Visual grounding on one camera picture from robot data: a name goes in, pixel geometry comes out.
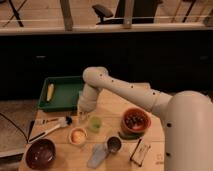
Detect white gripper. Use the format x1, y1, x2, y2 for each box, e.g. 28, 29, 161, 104
77, 91, 98, 121

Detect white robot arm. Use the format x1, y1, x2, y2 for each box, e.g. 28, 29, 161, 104
78, 67, 213, 171

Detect green plastic cup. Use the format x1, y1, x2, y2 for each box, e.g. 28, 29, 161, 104
88, 116, 102, 133

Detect steel measuring cup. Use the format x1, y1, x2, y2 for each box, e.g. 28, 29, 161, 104
107, 136, 122, 153

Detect green plastic tray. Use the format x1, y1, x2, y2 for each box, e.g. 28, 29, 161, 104
38, 76, 84, 112

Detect yellow corn cob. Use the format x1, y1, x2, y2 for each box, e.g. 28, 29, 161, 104
46, 84, 54, 102

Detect green saucer plate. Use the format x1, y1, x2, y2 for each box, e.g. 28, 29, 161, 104
118, 131, 144, 140

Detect translucent plastic scoop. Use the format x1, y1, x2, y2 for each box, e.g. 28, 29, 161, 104
87, 143, 108, 169

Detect terracotta bowl with dark contents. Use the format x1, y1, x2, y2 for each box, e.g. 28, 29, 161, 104
121, 108, 151, 134

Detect dark maroon bowl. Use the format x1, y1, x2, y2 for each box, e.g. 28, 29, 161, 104
25, 139, 56, 170

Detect black office chair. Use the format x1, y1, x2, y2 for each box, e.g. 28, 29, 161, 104
92, 0, 162, 25

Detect black handled utensil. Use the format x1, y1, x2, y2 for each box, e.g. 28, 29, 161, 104
35, 117, 65, 125

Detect black cable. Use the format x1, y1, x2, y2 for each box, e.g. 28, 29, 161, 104
0, 112, 29, 144

